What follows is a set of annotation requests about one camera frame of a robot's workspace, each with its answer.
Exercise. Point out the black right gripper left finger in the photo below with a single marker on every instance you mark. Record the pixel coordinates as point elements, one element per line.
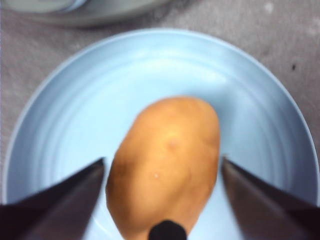
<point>55,210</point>

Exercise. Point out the blue round plate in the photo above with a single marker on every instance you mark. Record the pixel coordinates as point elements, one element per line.
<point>75,120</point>

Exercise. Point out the brown potato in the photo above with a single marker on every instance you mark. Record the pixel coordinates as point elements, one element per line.
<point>165,160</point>

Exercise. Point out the pale green electric steamer pot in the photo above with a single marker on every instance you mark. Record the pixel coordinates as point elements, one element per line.
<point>105,15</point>

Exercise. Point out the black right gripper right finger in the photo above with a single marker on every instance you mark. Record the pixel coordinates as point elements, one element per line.
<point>265,210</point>

